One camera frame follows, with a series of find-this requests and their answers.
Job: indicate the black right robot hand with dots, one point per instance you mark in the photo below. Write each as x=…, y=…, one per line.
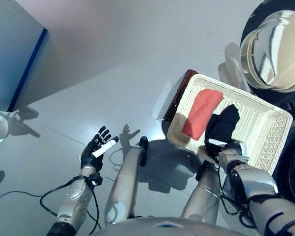
x=232, y=147

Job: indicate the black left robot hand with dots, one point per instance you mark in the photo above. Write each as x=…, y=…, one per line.
x=88, y=157

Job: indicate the black garment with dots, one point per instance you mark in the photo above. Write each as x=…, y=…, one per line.
x=223, y=123

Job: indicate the red garment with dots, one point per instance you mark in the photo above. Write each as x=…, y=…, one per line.
x=204, y=113

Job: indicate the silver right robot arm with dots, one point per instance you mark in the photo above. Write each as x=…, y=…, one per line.
x=258, y=182

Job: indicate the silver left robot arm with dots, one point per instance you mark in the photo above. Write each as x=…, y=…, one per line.
x=73, y=199

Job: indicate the white wicker basket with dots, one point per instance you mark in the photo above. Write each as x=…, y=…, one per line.
x=265, y=127

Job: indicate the silver left robot leg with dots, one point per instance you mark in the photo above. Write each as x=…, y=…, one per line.
x=125, y=177

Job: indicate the silver robot leg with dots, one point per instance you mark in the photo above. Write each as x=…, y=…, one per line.
x=204, y=196
x=125, y=177

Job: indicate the silver right robot leg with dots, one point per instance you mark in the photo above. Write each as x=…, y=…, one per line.
x=204, y=196

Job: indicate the dark brown glossy stool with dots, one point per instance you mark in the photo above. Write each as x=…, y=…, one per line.
x=177, y=98

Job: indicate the silver robot torso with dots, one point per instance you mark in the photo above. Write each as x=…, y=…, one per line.
x=167, y=227

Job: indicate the round black washer door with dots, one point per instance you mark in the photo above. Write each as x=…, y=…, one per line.
x=273, y=49

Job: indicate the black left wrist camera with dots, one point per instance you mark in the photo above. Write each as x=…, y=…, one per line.
x=96, y=180

